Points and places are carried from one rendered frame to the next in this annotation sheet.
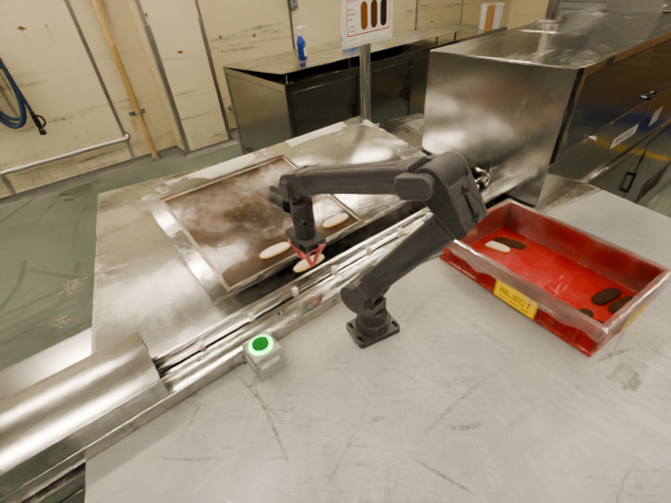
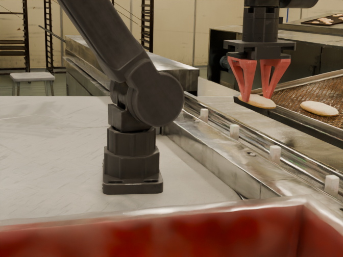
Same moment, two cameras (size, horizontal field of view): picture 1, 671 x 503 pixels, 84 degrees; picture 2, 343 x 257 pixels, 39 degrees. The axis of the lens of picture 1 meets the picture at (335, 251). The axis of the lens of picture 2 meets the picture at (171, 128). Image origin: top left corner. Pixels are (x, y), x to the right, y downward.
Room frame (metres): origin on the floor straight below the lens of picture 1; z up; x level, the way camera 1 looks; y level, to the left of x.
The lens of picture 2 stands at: (0.88, -0.73, 1.08)
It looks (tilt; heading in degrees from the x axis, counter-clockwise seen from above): 14 degrees down; 105
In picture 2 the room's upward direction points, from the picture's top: 2 degrees clockwise
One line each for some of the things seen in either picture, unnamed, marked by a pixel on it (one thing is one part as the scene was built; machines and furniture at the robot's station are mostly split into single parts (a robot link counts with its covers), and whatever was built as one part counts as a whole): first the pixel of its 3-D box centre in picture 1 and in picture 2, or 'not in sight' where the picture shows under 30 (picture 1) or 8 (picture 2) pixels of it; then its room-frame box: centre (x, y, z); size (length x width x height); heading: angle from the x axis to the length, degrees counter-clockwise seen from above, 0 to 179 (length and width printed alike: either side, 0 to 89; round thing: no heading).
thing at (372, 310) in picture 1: (363, 294); (143, 102); (0.65, -0.06, 0.94); 0.09 x 0.05 x 0.10; 43
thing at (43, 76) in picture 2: not in sight; (33, 101); (-1.38, 2.92, 0.23); 0.36 x 0.36 x 0.46; 41
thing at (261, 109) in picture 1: (347, 103); not in sight; (3.65, -0.24, 0.51); 1.93 x 1.05 x 1.02; 125
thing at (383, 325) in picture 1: (372, 318); (131, 154); (0.63, -0.08, 0.86); 0.12 x 0.09 x 0.08; 113
